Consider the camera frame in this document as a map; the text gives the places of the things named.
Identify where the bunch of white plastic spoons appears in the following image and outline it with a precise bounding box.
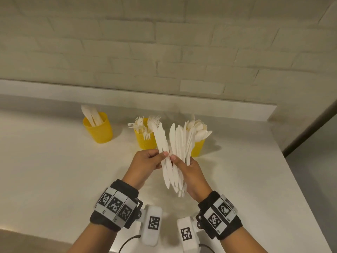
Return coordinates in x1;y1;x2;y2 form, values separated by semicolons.
184;115;213;143

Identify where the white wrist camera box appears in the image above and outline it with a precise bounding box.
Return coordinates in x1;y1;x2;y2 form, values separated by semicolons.
140;205;163;247
176;216;201;250

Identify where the person's left forearm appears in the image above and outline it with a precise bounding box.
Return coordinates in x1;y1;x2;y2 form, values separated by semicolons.
67;221;125;253

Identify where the single white plastic knife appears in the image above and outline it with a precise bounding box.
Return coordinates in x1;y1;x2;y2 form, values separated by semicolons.
152;122;172;190

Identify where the person's left hand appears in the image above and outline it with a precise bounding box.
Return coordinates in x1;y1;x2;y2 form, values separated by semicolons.
122;149;169;192

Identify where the black wristband with marker tiles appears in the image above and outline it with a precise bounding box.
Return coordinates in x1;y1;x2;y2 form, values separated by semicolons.
196;191;243;241
90;179;144;232

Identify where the bunch of white plastic knives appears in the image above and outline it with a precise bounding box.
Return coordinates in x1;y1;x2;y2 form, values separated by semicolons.
168;123;197;198

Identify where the person's right forearm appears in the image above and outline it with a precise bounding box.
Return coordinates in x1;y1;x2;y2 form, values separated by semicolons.
220;226;268;253

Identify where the bunch of white plastic forks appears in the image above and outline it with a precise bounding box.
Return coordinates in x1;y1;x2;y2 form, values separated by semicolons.
127;115;162;141

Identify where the person's right hand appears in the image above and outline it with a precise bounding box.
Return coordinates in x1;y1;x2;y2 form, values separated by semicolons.
170;154;213;203

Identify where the yellow plastic cup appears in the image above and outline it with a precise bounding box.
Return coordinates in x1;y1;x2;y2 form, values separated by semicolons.
83;112;114;144
191;139;206;158
134;118;159;151

